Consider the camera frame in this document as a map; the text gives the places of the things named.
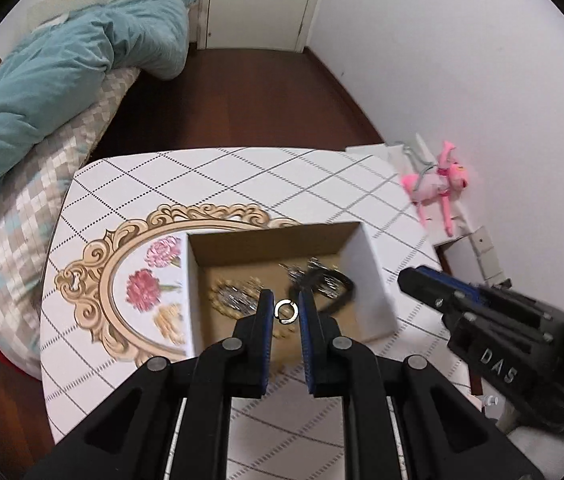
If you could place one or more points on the wall power strip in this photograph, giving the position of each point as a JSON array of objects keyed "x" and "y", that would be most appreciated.
[{"x": 487, "y": 258}]

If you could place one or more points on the white door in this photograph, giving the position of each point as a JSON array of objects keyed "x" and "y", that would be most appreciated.
[{"x": 281, "y": 25}]

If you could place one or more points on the checkered bed mattress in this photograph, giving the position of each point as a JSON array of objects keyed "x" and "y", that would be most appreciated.
[{"x": 31, "y": 199}]

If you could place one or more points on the black smart watch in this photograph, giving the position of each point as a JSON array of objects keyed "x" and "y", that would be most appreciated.
[{"x": 328, "y": 282}]

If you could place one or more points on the teal duvet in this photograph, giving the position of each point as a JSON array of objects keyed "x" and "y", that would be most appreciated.
[{"x": 54, "y": 74}]

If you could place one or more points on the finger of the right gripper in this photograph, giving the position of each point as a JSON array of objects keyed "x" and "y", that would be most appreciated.
[
  {"x": 454, "y": 305},
  {"x": 433, "y": 285}
]

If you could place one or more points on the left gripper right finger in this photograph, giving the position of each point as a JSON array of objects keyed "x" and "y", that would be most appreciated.
[{"x": 317, "y": 331}]

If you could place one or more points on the pink panther plush toy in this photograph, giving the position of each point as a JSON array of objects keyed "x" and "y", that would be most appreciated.
[{"x": 437, "y": 183}]

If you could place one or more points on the white cardboard box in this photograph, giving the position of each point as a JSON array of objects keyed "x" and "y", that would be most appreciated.
[{"x": 214, "y": 258}]

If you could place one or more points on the white patterned tablecloth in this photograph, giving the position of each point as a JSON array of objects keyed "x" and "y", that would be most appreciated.
[{"x": 160, "y": 254}]

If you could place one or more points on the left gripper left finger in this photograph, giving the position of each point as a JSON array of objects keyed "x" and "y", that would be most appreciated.
[{"x": 250, "y": 368}]

